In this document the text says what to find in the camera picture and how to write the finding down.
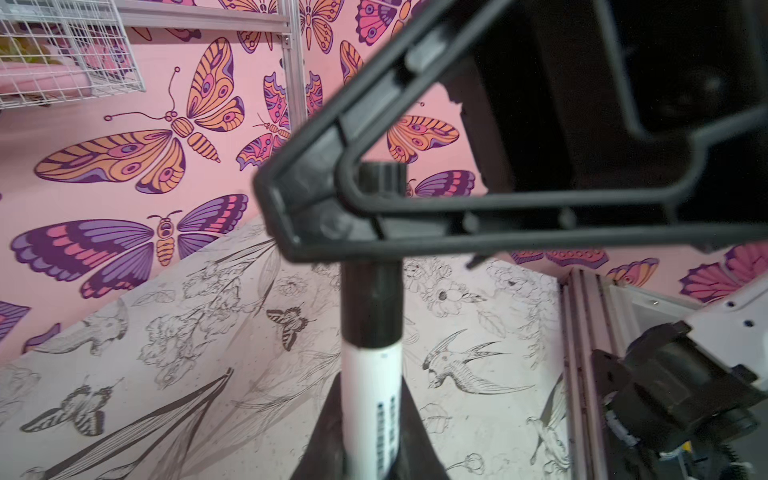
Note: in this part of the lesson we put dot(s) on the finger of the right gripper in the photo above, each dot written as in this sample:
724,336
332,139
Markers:
308,193

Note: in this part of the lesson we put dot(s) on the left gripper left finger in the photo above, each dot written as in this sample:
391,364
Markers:
323,458

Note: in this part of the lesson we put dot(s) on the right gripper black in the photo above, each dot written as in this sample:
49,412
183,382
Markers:
609,96

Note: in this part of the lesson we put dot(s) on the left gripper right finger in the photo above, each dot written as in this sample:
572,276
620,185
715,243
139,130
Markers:
416,459

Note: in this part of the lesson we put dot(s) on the aluminium front rail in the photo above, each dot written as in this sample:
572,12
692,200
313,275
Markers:
599,320

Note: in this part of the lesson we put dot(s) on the aluminium frame right post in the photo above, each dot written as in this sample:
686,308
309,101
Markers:
293,64

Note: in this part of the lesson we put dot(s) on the aluminium frame back crossbar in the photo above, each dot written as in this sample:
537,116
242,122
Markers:
160,15

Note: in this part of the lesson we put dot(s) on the white wire basket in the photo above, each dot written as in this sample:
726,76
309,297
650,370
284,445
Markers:
64,51

